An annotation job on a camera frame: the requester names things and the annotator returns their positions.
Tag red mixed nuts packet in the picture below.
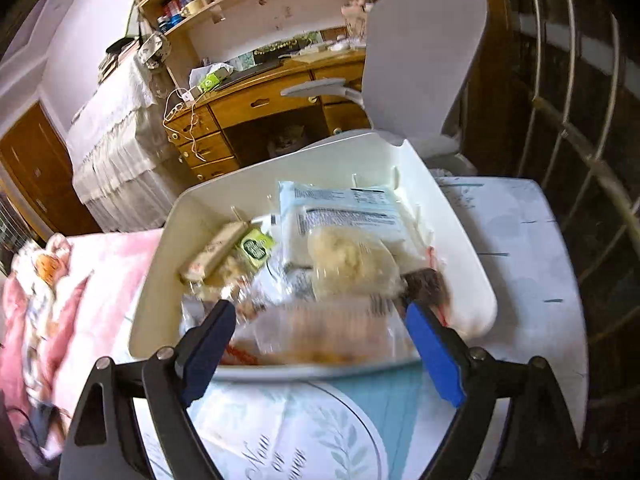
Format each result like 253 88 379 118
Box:
400 246 450 327

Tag brown cake clear pack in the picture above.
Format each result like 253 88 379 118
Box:
226 297 416 366

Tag beige wafer bar pack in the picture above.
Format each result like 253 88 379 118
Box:
179 221 250 283

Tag small green candy packet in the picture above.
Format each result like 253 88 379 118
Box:
239 229 276 270

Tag yellow cookies clear bag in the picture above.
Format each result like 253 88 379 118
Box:
307 226 405 300

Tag large white cracker bag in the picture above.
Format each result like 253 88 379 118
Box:
279 181 425 272

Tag square cracker clear pack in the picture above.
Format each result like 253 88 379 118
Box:
198 252 256 304

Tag white red snack bag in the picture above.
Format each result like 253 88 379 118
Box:
267 259 316 304

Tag white printed tablecloth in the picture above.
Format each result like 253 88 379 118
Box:
109 174 589 480

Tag stuffed toy on bed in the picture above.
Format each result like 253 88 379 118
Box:
11 233 72 307

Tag white plastic organizer box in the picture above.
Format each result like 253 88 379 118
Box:
129 133 497 382

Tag lace covered cabinet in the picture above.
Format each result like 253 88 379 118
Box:
65 55 196 232

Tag wooden desk with drawers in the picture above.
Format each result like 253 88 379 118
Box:
164 51 369 182

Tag metal window security bars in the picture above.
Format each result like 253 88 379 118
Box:
509 0 639 411

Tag green tissue pack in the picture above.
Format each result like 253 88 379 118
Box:
198 73 221 93

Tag grey office chair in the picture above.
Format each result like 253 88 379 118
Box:
281 0 488 176

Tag wooden bookshelf hutch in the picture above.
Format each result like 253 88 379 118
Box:
121 0 396 86

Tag white charging cable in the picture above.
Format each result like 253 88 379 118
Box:
162 86 208 164

